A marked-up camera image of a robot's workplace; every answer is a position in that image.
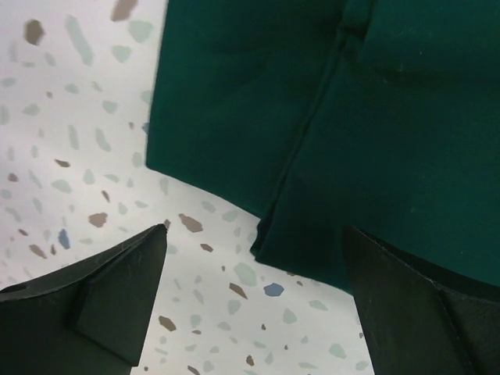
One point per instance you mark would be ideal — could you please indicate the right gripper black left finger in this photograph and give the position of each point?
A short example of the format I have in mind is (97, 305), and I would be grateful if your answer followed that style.
(90, 317)

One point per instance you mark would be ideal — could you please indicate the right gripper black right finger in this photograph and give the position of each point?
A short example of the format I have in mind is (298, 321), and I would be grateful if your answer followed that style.
(419, 318)

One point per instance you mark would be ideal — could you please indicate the dark green surgical cloth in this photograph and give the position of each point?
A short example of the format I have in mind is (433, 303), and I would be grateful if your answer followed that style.
(314, 115)

